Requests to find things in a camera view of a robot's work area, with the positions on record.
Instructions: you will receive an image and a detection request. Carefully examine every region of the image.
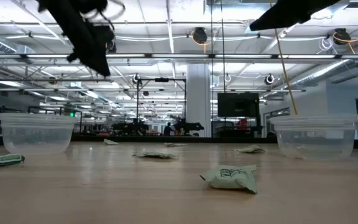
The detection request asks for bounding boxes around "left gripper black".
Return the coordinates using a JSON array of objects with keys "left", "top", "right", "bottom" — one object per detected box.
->
[{"left": 37, "top": 0, "right": 126, "bottom": 78}]

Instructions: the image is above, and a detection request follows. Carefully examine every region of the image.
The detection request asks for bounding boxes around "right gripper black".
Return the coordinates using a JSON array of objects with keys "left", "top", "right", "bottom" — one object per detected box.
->
[{"left": 249, "top": 0, "right": 341, "bottom": 32}]

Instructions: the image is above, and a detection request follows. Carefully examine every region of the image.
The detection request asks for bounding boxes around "black monitor screen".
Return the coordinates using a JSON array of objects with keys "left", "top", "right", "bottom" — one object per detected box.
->
[{"left": 217, "top": 91, "right": 261, "bottom": 118}]

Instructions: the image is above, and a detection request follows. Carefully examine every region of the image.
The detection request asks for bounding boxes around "clear plastic wrapper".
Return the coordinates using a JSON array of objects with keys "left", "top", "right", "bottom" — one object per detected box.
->
[{"left": 0, "top": 112, "right": 78, "bottom": 156}]

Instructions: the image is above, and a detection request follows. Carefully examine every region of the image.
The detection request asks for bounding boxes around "white square pillar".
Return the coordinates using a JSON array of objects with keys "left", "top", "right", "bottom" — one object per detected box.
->
[{"left": 186, "top": 63, "right": 213, "bottom": 138}]

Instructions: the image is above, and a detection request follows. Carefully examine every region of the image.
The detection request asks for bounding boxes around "person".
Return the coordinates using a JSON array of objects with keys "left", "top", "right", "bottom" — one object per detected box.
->
[{"left": 163, "top": 121, "right": 176, "bottom": 137}]

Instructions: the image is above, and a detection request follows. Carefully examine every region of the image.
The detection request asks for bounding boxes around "clear plastic bin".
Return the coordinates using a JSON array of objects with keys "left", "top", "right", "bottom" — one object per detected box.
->
[{"left": 268, "top": 113, "right": 358, "bottom": 161}]

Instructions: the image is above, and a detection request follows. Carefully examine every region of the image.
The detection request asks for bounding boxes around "hanging yellow cable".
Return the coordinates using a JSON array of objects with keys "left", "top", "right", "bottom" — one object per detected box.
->
[{"left": 268, "top": 0, "right": 298, "bottom": 116}]

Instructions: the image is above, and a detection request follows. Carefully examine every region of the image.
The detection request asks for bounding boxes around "black reel with orange cable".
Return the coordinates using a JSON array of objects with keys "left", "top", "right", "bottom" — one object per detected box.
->
[
  {"left": 333, "top": 27, "right": 352, "bottom": 46},
  {"left": 191, "top": 27, "right": 209, "bottom": 46}
]

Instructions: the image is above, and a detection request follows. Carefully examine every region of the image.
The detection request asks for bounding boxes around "silver ventilation duct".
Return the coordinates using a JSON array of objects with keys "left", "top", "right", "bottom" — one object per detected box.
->
[{"left": 286, "top": 39, "right": 358, "bottom": 90}]

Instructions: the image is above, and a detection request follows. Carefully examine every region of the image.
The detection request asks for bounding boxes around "black overhead frame rig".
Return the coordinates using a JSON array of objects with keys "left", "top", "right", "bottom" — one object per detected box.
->
[{"left": 135, "top": 77, "right": 188, "bottom": 126}]

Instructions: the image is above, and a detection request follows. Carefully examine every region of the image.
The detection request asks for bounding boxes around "black aluminium table frame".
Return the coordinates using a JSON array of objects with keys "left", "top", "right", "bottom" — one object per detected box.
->
[{"left": 0, "top": 134, "right": 358, "bottom": 150}]

